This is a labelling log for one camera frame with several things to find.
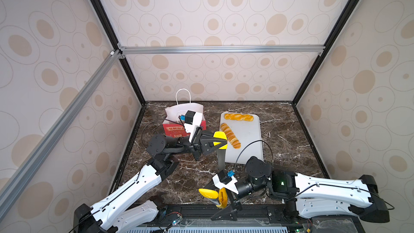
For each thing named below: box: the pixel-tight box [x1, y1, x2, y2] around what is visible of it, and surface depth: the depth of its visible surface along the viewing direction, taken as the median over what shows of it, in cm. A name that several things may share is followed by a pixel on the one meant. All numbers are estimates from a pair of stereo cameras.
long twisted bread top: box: [224, 113, 254, 122], surface depth 111 cm
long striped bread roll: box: [220, 122, 242, 149], surface depth 101 cm
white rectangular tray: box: [219, 112, 264, 165], surface depth 105 cm
